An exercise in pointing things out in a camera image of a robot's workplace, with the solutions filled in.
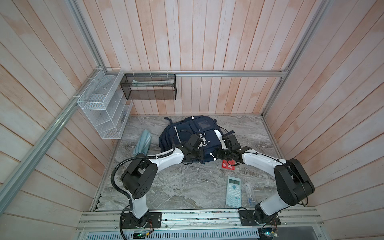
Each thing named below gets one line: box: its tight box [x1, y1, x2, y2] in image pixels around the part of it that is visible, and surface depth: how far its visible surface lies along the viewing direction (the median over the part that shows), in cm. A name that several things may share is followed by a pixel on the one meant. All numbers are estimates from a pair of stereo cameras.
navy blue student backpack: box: [159, 115, 221, 162], surface depth 103 cm
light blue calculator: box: [225, 176, 242, 208], surface depth 83 cm
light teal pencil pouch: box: [132, 129, 152, 156], surface depth 100 cm
